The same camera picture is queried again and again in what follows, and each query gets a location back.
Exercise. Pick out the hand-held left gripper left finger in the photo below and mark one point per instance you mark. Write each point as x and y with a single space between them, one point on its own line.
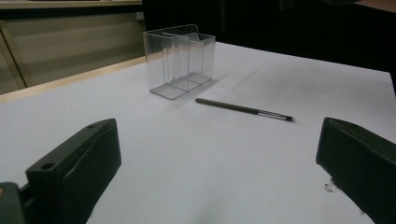
77 168

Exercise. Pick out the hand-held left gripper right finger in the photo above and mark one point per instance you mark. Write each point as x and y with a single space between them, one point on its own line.
358 161

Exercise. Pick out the black pen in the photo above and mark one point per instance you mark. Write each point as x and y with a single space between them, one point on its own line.
243 108

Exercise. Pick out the clear plastic organizer box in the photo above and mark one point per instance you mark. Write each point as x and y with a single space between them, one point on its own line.
179 62

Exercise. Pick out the white table cover sheet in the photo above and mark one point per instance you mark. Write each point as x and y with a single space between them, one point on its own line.
218 155

